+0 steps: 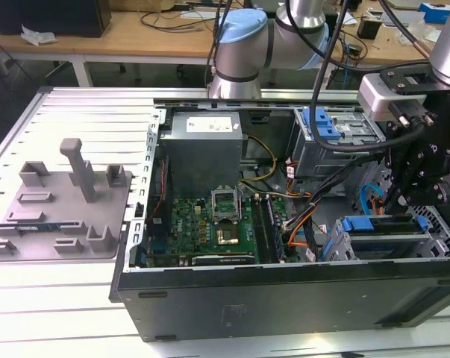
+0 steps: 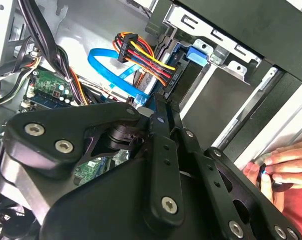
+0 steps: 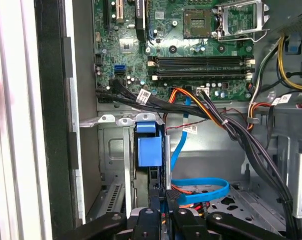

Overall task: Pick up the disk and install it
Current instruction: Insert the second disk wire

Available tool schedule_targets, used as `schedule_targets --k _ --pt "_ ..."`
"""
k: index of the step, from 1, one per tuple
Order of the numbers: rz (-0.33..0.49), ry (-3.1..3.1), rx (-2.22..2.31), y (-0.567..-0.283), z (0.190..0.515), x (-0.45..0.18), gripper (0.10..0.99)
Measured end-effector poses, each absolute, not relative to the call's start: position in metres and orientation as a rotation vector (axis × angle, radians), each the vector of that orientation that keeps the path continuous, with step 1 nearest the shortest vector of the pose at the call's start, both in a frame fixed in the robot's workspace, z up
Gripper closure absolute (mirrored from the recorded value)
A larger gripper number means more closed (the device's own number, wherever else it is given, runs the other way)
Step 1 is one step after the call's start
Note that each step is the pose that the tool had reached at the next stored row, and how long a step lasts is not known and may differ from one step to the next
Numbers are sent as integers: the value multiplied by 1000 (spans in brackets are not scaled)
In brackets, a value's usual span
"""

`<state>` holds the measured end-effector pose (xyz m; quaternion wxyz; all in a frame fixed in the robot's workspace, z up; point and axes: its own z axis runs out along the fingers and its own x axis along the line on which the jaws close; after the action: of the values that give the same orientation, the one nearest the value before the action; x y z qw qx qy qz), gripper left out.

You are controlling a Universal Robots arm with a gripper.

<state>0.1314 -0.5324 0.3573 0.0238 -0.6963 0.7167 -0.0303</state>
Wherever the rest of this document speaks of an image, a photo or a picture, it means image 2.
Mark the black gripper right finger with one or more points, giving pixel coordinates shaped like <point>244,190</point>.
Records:
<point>222,200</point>

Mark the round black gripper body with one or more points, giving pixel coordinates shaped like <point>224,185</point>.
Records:
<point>103,207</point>

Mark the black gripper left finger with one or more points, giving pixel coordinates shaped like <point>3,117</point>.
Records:
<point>65,117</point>

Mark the small round black tool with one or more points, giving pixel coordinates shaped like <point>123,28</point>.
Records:
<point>282,187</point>

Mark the hard disk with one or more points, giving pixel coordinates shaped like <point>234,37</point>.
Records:
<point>195,56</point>

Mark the bare person hand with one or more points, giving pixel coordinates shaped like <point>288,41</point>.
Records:
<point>291,160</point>

